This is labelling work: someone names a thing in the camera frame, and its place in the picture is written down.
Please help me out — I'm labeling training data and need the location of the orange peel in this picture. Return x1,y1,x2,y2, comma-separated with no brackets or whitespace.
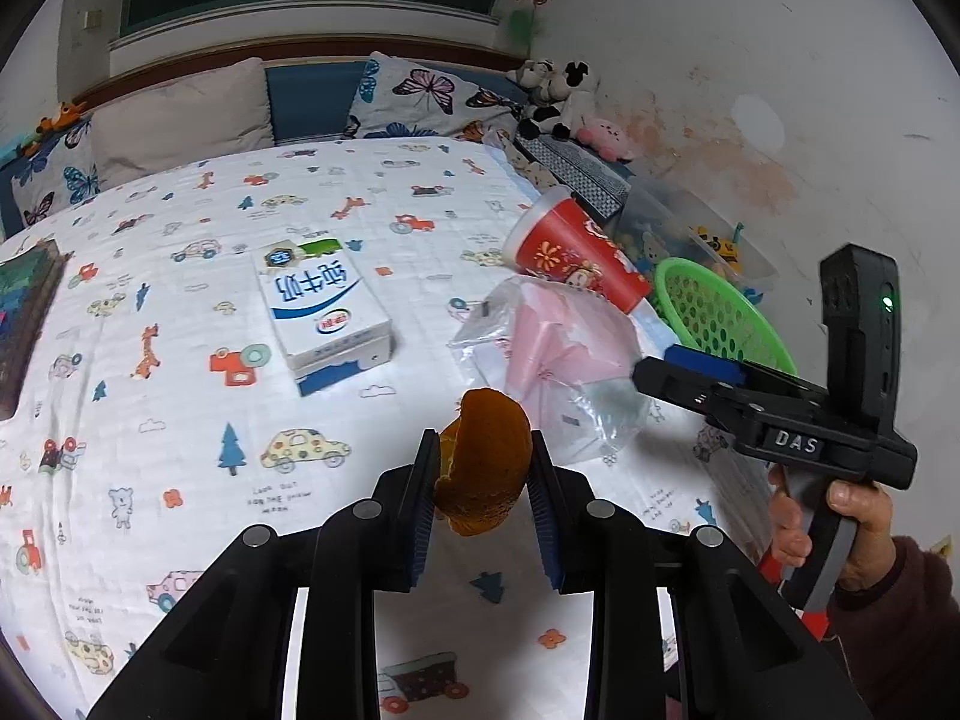
434,388,532,538

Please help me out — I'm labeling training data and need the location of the pink plastic bag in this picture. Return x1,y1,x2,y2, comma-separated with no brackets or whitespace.
449,277,649,465

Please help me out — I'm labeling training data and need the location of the right hand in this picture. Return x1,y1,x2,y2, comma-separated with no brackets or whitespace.
768,465,896,608

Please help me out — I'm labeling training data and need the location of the green perforated plastic basket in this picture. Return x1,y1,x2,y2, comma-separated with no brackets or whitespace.
651,257,797,376

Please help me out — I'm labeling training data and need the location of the clear plastic toy bin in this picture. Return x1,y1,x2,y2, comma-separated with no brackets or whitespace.
612,176,778,305

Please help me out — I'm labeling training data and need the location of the white milk carton box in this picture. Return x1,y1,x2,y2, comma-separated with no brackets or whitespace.
254,238,394,397

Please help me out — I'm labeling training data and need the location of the red snack cup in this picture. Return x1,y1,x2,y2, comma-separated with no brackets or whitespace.
503,185,652,314

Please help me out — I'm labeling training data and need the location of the grey patterned cloth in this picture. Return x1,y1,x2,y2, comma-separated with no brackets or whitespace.
514,135,631,226

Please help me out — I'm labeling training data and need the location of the pink plush toy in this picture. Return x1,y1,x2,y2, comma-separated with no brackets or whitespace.
576,117,635,163

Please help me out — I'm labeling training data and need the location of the cartoon print bed sheet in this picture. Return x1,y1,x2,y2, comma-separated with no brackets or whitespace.
2,140,770,718

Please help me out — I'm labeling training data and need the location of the cow plush toy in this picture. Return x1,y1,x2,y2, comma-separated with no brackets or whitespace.
506,59,599,142

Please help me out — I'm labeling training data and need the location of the butterfly print pillow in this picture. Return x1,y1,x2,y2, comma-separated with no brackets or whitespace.
343,52,523,143

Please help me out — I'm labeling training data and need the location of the white plain pillow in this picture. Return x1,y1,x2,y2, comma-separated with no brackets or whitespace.
91,57,275,190

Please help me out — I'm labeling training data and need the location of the dark colourful book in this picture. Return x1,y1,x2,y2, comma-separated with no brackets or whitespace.
0,241,67,421

